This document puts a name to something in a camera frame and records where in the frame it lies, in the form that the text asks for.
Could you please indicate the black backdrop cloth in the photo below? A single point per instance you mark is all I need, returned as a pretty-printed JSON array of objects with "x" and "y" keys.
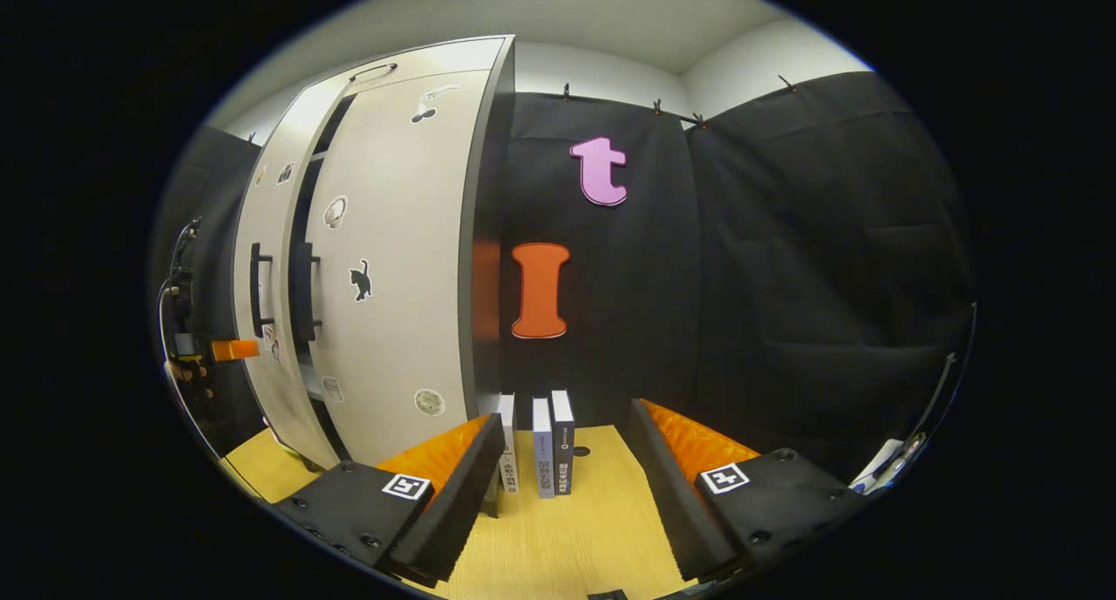
[{"x": 785, "y": 277}]

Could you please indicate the small green object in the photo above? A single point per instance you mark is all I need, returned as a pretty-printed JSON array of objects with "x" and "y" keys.
[{"x": 286, "y": 447}]

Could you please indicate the white and grey cabinet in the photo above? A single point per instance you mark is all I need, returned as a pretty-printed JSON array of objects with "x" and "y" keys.
[{"x": 488, "y": 234}]

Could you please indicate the white cabinet drawer front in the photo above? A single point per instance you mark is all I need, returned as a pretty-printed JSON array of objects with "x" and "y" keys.
[{"x": 436, "y": 59}]

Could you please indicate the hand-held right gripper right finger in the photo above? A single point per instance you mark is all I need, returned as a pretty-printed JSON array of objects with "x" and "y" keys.
[{"x": 671, "y": 487}]

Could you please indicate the dark navy book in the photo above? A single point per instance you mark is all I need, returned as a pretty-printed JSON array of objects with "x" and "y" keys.
[{"x": 563, "y": 443}]

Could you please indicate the light grey book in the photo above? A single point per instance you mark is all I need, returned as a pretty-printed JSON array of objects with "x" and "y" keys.
[{"x": 542, "y": 452}]

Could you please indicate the white cabinet door phone sticker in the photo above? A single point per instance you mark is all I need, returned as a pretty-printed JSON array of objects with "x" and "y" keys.
[{"x": 277, "y": 207}]

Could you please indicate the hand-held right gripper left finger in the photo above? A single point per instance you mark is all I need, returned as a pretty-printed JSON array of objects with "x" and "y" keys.
[{"x": 458, "y": 495}]

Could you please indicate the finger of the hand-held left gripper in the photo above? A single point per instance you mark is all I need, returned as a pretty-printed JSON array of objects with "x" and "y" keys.
[{"x": 234, "y": 350}]

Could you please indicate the white book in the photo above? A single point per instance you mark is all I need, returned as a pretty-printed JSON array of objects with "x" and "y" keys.
[{"x": 508, "y": 452}]

